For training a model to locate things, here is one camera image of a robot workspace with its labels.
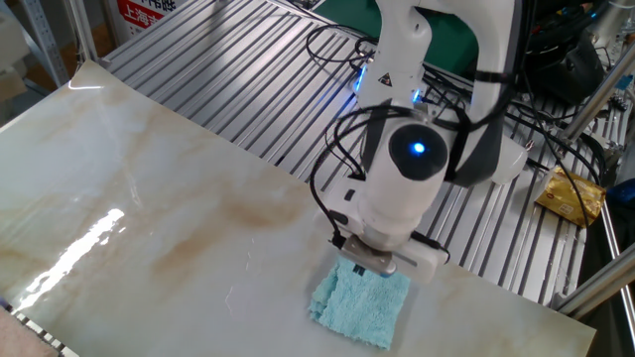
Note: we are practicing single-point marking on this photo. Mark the black white checkered board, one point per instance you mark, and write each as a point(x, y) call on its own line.
point(43, 334)

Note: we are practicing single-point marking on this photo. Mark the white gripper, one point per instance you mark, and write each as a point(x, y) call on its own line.
point(424, 263)

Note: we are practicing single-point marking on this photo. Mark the grey metal shelf rack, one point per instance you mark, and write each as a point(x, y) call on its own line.
point(44, 39)

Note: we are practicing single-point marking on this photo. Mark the light blue fluffy cloth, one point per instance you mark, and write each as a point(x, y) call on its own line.
point(362, 307)

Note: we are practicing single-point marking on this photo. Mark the red white sign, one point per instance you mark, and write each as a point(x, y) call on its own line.
point(139, 15)

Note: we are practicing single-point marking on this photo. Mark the aluminium frame post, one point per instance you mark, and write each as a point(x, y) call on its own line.
point(600, 287)
point(595, 96)
point(82, 30)

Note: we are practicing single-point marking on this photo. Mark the black bag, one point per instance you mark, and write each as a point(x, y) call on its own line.
point(565, 59)

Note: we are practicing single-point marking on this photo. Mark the green cutting mat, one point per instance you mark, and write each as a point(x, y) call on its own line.
point(451, 49)

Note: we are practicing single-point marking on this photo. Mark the gold foil packet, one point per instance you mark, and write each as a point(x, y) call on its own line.
point(570, 198)

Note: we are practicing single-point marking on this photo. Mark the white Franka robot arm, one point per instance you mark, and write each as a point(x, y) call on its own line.
point(397, 208)

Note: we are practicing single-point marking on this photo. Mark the white foam box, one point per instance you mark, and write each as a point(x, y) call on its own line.
point(12, 39)

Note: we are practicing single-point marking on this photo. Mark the dark blue bag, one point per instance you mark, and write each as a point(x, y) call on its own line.
point(622, 193)

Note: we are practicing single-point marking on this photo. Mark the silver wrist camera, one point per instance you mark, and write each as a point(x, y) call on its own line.
point(369, 255)

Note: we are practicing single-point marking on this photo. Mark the marble pattern table mat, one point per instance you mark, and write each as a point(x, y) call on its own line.
point(149, 198)

